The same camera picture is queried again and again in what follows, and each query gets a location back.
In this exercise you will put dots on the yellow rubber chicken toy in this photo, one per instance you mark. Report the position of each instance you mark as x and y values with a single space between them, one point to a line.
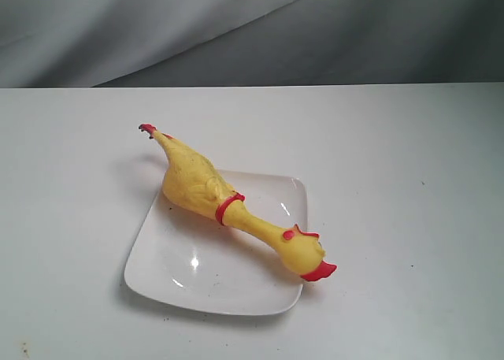
193 183

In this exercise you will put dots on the white square plate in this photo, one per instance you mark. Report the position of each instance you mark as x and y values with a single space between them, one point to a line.
185 260

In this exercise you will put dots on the grey backdrop cloth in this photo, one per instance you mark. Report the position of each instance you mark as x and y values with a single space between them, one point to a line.
217 43

